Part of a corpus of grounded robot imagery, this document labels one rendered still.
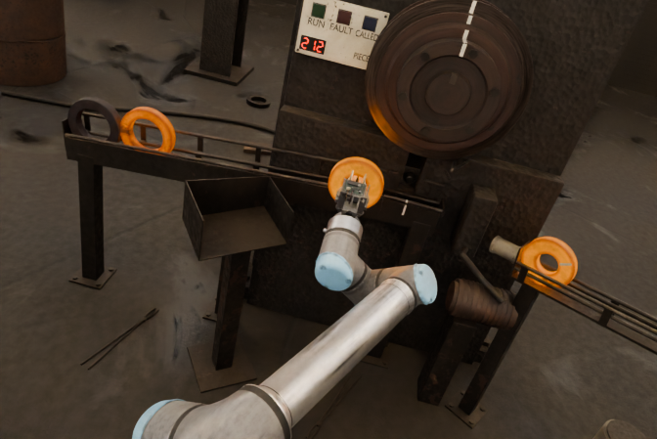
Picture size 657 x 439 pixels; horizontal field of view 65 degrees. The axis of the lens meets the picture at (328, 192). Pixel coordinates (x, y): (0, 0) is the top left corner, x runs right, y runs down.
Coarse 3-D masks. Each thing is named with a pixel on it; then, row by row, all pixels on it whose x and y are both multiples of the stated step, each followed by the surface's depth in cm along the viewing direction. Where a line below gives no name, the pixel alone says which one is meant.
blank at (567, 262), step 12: (540, 240) 154; (552, 240) 152; (528, 252) 157; (540, 252) 154; (552, 252) 152; (564, 252) 149; (528, 264) 158; (540, 264) 158; (564, 264) 150; (576, 264) 150; (552, 276) 153; (564, 276) 151
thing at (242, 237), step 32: (192, 192) 152; (224, 192) 157; (256, 192) 162; (192, 224) 145; (224, 224) 156; (256, 224) 158; (288, 224) 150; (224, 288) 165; (224, 320) 169; (192, 352) 185; (224, 352) 178; (224, 384) 177
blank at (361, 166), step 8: (344, 160) 144; (352, 160) 142; (360, 160) 142; (368, 160) 143; (336, 168) 144; (344, 168) 143; (352, 168) 143; (360, 168) 143; (368, 168) 142; (376, 168) 143; (336, 176) 145; (344, 176) 144; (360, 176) 144; (368, 176) 143; (376, 176) 143; (328, 184) 146; (336, 184) 146; (368, 184) 144; (376, 184) 144; (336, 192) 147; (376, 192) 145; (376, 200) 146
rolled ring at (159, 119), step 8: (128, 112) 170; (136, 112) 169; (144, 112) 169; (152, 112) 169; (160, 112) 171; (128, 120) 171; (152, 120) 170; (160, 120) 169; (168, 120) 172; (120, 128) 173; (128, 128) 173; (160, 128) 171; (168, 128) 170; (128, 136) 174; (168, 136) 171; (128, 144) 176; (136, 144) 177; (168, 144) 173; (168, 152) 174
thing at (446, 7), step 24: (432, 0) 137; (456, 0) 136; (408, 24) 141; (504, 24) 137; (384, 48) 145; (528, 48) 139; (528, 72) 142; (528, 96) 145; (384, 120) 155; (408, 144) 158; (480, 144) 154
